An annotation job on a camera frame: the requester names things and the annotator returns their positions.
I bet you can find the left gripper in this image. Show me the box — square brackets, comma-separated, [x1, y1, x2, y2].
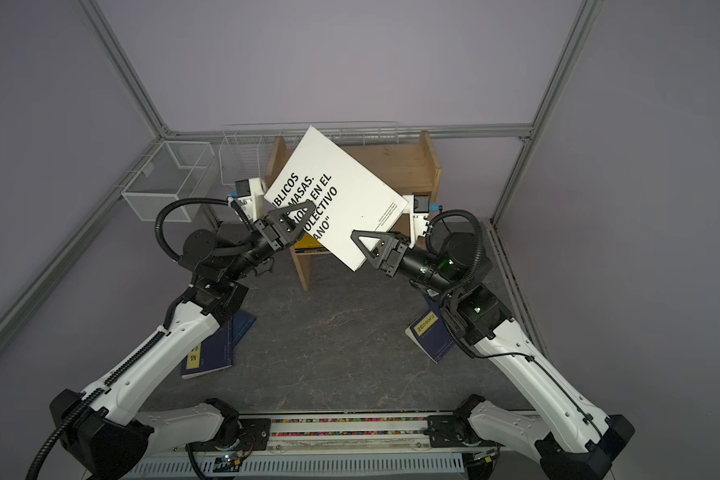
[224, 203, 318, 282]

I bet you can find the white book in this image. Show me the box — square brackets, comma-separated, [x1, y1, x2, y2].
[264, 127, 406, 271]

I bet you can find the blue book with yellow label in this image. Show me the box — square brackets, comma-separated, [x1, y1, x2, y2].
[404, 307, 454, 364]
[180, 322, 233, 379]

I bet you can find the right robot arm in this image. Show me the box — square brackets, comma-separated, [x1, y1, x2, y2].
[351, 210, 635, 479]

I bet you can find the blue book under left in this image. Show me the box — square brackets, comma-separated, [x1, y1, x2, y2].
[230, 310, 257, 349]

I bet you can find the white mesh basket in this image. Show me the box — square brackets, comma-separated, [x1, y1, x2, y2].
[122, 141, 219, 222]

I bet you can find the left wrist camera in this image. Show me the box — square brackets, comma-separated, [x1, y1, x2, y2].
[227, 177, 267, 222]

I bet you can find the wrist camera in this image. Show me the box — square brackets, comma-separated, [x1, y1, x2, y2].
[403, 194, 441, 248]
[227, 177, 267, 222]

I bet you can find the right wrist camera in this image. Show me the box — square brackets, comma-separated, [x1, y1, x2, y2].
[403, 194, 441, 248]

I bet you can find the white wire rack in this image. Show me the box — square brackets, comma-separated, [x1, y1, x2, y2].
[217, 121, 400, 186]

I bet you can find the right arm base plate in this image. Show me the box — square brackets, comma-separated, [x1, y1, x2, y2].
[424, 414, 502, 448]

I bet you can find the aluminium front rail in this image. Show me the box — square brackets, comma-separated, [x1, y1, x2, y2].
[83, 407, 613, 480]

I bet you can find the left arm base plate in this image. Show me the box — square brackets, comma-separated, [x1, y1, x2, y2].
[192, 417, 272, 453]

